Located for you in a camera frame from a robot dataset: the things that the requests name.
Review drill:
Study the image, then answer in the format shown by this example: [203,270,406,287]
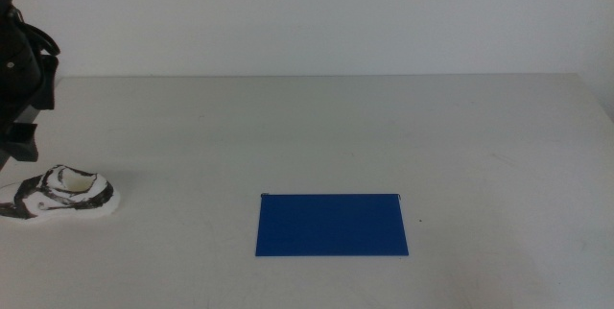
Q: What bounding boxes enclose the white and black shoe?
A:
[0,163,122,222]

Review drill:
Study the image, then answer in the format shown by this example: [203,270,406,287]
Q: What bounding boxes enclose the blue rectangular mat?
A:
[254,192,411,257]

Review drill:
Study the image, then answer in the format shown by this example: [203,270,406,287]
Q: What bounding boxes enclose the black braided cable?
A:
[6,5,62,58]

